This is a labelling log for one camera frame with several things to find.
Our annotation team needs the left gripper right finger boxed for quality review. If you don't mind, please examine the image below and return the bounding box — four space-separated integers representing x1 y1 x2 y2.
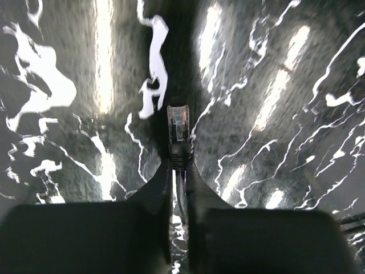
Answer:
186 163 356 273

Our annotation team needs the black marble pattern mat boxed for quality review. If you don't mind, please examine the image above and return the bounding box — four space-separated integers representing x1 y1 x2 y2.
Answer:
1 1 364 273

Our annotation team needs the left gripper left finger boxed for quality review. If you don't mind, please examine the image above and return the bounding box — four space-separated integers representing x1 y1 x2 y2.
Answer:
1 162 171 273

